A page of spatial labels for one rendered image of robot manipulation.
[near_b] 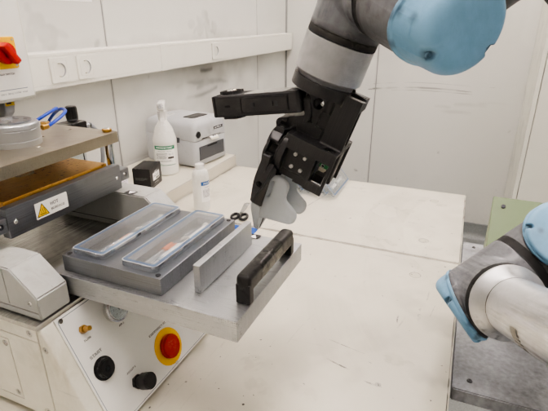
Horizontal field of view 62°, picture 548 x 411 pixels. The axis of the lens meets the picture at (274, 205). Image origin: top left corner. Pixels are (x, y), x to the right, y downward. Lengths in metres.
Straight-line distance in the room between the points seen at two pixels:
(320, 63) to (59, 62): 1.09
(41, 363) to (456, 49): 0.63
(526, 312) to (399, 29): 0.39
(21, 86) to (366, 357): 0.81
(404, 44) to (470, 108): 2.57
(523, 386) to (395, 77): 2.32
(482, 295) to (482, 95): 2.28
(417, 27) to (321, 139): 0.19
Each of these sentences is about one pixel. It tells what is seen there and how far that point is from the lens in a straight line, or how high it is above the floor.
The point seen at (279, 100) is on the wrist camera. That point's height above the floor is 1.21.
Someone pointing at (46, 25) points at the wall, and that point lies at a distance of 1.54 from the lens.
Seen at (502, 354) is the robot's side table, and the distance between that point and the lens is 0.94.
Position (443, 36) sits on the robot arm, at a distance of 0.37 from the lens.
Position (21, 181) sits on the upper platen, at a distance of 0.82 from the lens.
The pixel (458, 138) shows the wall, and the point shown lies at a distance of 2.99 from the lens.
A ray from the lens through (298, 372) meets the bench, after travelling 0.81.
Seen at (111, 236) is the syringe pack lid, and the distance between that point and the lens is 0.71.
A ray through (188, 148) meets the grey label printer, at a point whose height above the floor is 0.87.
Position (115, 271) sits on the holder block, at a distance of 0.64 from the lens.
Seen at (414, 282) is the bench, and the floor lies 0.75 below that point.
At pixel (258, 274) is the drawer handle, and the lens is 0.58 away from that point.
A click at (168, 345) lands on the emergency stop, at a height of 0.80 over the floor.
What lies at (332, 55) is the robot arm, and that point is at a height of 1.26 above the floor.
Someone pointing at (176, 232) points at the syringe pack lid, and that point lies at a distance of 0.69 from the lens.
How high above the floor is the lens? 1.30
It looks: 22 degrees down
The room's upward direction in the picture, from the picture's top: straight up
